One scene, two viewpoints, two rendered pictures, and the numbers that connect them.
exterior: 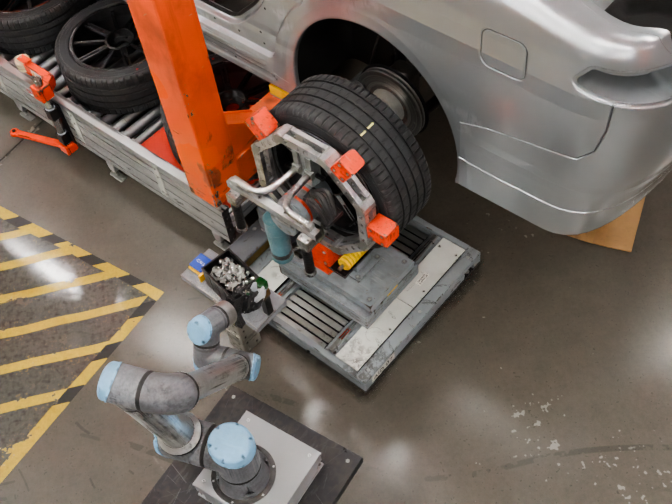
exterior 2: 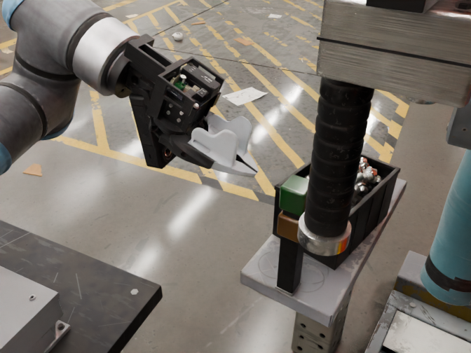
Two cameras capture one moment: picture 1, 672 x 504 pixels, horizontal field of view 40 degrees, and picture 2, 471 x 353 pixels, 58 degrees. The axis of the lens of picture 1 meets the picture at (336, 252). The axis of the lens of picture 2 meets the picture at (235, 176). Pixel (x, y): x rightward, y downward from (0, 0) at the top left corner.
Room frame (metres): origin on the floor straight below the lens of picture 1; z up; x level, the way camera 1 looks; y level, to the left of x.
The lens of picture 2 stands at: (1.78, -0.15, 1.01)
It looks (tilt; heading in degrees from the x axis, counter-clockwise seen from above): 35 degrees down; 76
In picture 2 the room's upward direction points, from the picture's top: straight up
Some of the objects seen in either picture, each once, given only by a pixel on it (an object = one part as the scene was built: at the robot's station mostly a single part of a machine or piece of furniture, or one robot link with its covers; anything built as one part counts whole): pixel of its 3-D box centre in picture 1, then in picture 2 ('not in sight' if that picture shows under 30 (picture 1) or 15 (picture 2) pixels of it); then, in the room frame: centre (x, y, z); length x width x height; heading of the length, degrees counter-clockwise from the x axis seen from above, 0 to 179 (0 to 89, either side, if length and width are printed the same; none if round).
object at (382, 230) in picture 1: (382, 230); not in sight; (1.97, -0.17, 0.85); 0.09 x 0.08 x 0.07; 43
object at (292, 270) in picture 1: (348, 267); not in sight; (2.35, -0.04, 0.13); 0.50 x 0.36 x 0.10; 43
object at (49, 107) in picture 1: (54, 115); not in sight; (3.42, 1.28, 0.30); 0.09 x 0.05 x 0.50; 43
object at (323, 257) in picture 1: (330, 244); not in sight; (2.22, 0.02, 0.48); 0.16 x 0.12 x 0.17; 133
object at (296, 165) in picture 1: (264, 168); not in sight; (2.19, 0.20, 1.03); 0.19 x 0.18 x 0.11; 133
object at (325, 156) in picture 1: (314, 192); not in sight; (2.20, 0.05, 0.85); 0.54 x 0.07 x 0.54; 43
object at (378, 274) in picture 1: (354, 247); not in sight; (2.31, -0.08, 0.32); 0.40 x 0.30 x 0.28; 43
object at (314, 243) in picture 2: (308, 259); (334, 162); (1.91, 0.10, 0.83); 0.04 x 0.04 x 0.16
